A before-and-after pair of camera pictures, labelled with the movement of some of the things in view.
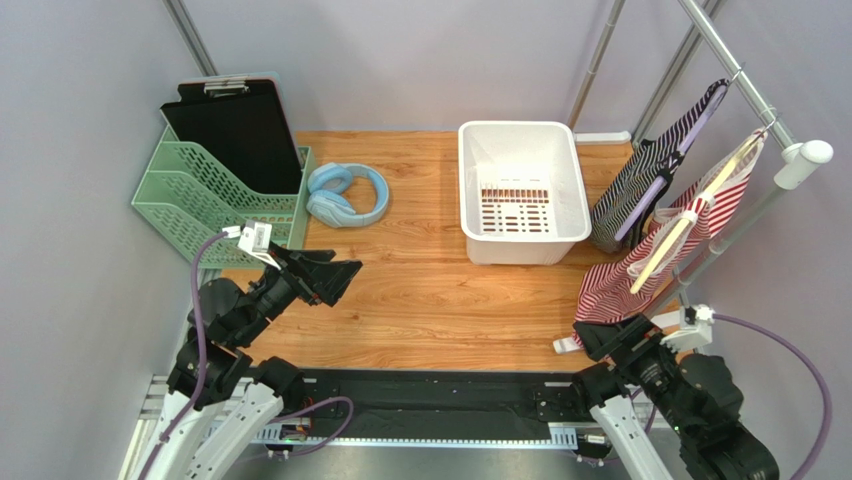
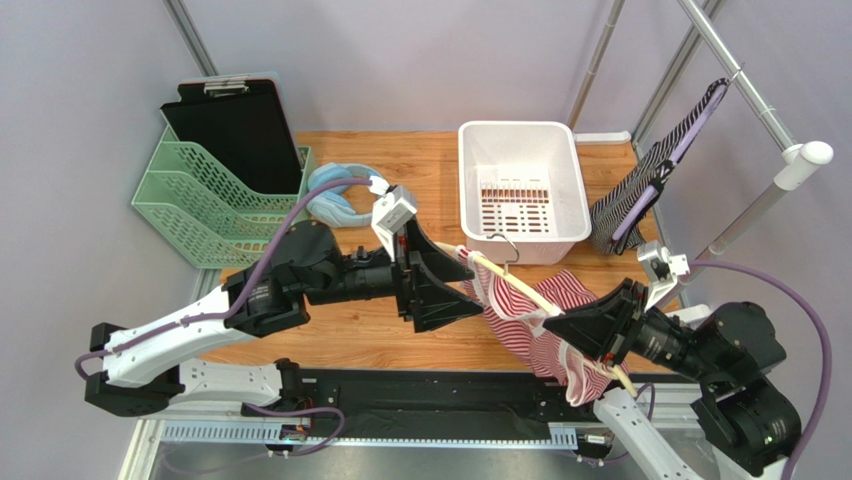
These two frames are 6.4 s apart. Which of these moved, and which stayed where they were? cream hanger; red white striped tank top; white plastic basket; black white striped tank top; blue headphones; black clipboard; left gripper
Moved: left gripper; cream hanger; red white striped tank top
Stayed: black white striped tank top; white plastic basket; blue headphones; black clipboard
